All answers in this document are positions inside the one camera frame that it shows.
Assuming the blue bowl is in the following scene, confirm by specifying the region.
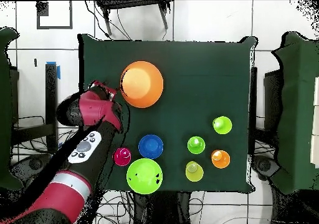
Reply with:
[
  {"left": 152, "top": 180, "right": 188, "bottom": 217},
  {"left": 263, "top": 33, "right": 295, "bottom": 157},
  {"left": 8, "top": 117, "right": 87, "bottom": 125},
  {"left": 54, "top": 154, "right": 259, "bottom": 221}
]
[{"left": 138, "top": 134, "right": 164, "bottom": 160}]

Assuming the orange cup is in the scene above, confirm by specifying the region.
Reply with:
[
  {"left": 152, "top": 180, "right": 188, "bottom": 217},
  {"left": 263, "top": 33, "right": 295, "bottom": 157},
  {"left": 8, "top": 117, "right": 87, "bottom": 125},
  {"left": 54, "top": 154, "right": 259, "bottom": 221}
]
[{"left": 211, "top": 149, "right": 231, "bottom": 169}]

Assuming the dark green tablecloth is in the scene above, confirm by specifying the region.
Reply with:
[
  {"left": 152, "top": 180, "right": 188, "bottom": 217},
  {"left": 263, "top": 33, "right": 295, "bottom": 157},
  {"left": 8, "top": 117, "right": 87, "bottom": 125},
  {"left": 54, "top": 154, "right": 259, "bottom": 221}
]
[{"left": 77, "top": 33, "right": 257, "bottom": 193}]

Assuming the large orange bowl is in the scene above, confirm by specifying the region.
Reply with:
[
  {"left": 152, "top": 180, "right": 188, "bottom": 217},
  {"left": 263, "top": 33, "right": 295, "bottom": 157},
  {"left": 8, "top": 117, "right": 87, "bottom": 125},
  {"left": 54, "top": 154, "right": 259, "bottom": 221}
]
[{"left": 120, "top": 61, "right": 164, "bottom": 109}]

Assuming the yellow cup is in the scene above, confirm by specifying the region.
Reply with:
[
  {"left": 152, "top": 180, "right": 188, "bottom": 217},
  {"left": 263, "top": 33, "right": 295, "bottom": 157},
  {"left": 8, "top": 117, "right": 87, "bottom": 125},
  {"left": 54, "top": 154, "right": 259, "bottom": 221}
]
[{"left": 185, "top": 160, "right": 204, "bottom": 183}]

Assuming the neighbouring green covered table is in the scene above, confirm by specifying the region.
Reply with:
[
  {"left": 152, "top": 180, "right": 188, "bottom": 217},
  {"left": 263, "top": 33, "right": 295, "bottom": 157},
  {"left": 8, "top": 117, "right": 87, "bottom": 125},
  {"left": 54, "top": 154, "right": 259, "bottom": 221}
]
[
  {"left": 0, "top": 27, "right": 23, "bottom": 191},
  {"left": 272, "top": 31, "right": 319, "bottom": 195}
]

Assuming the blue tape strip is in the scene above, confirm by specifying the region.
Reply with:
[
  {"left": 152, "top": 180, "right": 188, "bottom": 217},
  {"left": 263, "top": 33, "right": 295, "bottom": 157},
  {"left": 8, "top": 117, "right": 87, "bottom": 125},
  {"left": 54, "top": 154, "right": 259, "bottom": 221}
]
[{"left": 45, "top": 61, "right": 61, "bottom": 80}]

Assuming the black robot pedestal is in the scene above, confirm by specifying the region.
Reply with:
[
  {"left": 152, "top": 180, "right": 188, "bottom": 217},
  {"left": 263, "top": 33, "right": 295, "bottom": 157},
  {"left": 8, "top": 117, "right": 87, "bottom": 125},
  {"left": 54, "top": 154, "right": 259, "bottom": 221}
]
[{"left": 131, "top": 191, "right": 193, "bottom": 224}]

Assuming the grey square frame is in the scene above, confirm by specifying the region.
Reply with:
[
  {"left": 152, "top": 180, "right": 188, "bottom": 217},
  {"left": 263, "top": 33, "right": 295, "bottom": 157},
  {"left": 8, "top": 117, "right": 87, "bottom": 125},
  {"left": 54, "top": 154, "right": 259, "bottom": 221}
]
[{"left": 36, "top": 0, "right": 74, "bottom": 30}]

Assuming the black camera tripod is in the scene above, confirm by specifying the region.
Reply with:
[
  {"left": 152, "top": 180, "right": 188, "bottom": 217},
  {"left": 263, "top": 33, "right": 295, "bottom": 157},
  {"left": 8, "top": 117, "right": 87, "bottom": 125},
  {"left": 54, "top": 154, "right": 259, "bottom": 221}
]
[{"left": 95, "top": 0, "right": 173, "bottom": 36}]

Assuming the red cup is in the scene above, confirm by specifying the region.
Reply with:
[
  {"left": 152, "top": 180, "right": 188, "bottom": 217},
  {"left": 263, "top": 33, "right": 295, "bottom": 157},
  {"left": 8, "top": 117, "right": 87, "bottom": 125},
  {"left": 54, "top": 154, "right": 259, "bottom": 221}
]
[{"left": 112, "top": 147, "right": 132, "bottom": 167}]

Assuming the lime green cup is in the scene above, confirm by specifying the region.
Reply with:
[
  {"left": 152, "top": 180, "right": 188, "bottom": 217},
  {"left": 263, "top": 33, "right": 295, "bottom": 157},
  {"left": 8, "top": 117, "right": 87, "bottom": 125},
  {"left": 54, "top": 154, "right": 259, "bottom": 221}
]
[{"left": 212, "top": 115, "right": 233, "bottom": 135}]

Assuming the large light green bowl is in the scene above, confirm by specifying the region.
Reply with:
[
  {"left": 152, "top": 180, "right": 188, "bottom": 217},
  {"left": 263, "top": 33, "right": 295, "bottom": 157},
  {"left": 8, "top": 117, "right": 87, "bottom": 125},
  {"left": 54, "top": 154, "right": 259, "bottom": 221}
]
[{"left": 126, "top": 158, "right": 163, "bottom": 195}]

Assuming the black metal stand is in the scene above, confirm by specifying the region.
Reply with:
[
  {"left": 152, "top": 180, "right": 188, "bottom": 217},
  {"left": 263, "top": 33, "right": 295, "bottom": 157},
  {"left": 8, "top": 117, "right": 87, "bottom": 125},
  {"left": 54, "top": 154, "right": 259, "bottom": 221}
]
[
  {"left": 249, "top": 66, "right": 282, "bottom": 140},
  {"left": 11, "top": 63, "right": 59, "bottom": 155}
]

